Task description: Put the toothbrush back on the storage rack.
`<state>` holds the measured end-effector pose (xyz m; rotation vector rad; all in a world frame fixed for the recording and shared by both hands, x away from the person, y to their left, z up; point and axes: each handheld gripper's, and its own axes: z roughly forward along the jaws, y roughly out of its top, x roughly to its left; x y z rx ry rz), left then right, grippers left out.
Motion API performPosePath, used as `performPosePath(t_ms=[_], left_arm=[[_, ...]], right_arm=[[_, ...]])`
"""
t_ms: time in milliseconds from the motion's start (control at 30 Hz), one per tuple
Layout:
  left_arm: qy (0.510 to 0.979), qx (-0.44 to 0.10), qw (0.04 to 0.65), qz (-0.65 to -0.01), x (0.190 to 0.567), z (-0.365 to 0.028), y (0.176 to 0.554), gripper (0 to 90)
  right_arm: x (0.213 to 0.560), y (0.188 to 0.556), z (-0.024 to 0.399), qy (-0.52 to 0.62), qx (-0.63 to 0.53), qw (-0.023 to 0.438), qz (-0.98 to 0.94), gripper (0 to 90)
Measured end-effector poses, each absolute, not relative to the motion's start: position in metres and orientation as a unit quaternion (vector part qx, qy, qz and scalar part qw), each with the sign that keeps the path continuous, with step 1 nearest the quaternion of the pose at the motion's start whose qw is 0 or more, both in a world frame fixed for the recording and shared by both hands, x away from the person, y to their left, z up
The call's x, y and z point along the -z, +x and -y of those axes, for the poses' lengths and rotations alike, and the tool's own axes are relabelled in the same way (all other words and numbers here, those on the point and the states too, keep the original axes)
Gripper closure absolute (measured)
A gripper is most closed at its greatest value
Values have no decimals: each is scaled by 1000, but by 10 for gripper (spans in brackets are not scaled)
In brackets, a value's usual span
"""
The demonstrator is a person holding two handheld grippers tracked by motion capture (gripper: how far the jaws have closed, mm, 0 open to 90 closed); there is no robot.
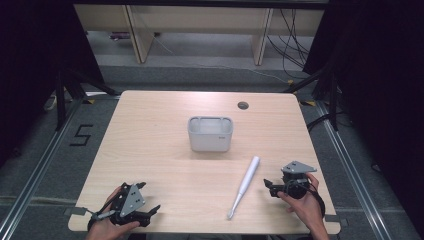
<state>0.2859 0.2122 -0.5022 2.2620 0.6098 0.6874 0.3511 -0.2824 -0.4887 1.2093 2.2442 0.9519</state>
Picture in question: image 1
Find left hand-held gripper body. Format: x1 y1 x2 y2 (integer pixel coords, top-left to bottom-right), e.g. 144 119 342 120
109 182 152 228

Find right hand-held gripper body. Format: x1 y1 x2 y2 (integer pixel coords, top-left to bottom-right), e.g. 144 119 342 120
278 160 318 201

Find person's right hand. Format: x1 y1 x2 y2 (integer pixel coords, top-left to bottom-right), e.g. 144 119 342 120
277 172 325 234

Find person's left hand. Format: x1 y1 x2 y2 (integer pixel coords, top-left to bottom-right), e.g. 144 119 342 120
85 186 141 240

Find white electric toothbrush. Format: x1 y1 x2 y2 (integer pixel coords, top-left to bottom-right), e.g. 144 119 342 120
226 155 261 221

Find white plastic storage box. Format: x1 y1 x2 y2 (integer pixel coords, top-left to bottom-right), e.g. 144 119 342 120
187 115 234 153

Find black metal stand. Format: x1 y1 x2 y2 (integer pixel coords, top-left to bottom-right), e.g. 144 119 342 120
283 63 342 132
54 66 122 132

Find dark curtain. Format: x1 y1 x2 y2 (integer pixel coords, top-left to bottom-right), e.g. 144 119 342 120
302 0 424 231
0 0 105 168

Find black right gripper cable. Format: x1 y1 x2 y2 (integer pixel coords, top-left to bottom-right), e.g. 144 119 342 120
285 178 327 218

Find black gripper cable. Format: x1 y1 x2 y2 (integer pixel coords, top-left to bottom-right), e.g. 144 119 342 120
285 178 327 218
86 192 122 232

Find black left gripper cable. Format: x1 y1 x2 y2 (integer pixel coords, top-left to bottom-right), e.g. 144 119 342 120
86 192 122 232

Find silver floor rail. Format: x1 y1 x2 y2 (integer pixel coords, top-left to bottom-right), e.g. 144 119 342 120
314 99 398 240
0 96 84 240

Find black hanging cables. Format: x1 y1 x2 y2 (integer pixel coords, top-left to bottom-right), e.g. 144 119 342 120
265 8 312 80

